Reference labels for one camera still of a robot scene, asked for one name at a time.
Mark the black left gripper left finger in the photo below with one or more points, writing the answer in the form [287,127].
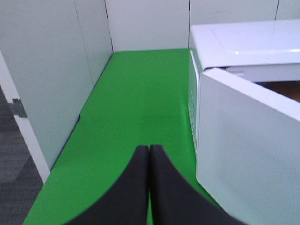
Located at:
[126,201]

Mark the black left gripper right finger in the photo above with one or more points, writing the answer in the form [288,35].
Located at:
[174,201]

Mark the white microwave door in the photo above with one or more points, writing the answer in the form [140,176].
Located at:
[248,153]

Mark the white partition panel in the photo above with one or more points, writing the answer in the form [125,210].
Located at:
[52,53]

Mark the white microwave oven body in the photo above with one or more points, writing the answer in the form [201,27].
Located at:
[265,52]

